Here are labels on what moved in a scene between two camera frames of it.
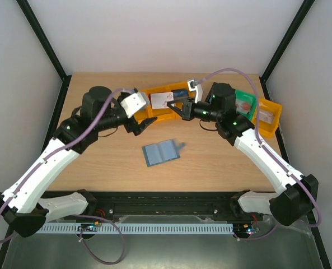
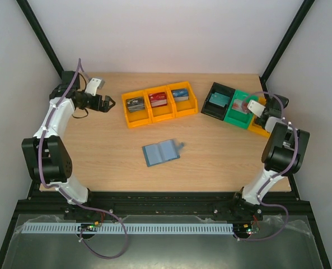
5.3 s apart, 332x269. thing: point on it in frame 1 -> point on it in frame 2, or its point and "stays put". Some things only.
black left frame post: [39, 34] stays put
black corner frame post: [284, 44] stays put
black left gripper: [131, 126] -> [98, 107]
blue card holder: [159, 153] stays put
